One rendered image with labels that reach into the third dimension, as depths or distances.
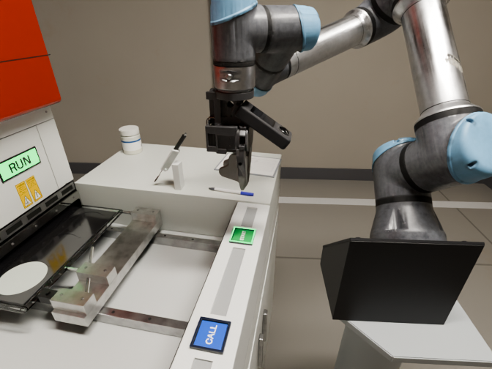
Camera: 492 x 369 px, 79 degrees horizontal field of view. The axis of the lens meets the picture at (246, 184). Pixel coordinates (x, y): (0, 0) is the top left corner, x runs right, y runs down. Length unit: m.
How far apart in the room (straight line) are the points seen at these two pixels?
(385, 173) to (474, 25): 2.45
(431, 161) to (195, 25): 2.31
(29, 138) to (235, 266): 0.63
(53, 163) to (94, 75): 2.10
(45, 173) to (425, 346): 1.03
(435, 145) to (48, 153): 0.95
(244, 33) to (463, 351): 0.76
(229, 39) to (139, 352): 0.63
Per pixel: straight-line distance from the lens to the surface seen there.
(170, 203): 0.94
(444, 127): 0.66
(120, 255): 0.86
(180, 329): 0.71
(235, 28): 0.53
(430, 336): 0.83
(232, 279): 0.64
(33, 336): 0.86
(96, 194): 1.06
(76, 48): 3.09
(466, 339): 0.86
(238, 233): 0.73
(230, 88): 0.54
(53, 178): 1.03
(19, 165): 0.94
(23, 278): 0.88
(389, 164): 0.74
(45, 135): 1.00
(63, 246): 0.93
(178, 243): 0.92
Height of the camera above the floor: 1.43
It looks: 30 degrees down
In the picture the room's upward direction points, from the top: straight up
